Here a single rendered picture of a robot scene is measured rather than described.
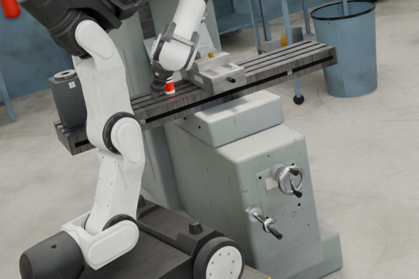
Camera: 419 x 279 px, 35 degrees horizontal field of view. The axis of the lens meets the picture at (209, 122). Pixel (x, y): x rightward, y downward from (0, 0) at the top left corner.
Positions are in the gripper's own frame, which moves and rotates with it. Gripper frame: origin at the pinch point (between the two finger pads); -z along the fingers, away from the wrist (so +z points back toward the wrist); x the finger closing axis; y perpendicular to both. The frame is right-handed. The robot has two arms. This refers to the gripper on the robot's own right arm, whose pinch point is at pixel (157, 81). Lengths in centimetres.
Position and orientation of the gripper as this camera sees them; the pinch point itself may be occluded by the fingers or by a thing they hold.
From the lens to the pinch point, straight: 255.4
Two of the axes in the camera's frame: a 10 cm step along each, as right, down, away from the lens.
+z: 2.5, -3.8, -8.9
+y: -9.6, -2.1, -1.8
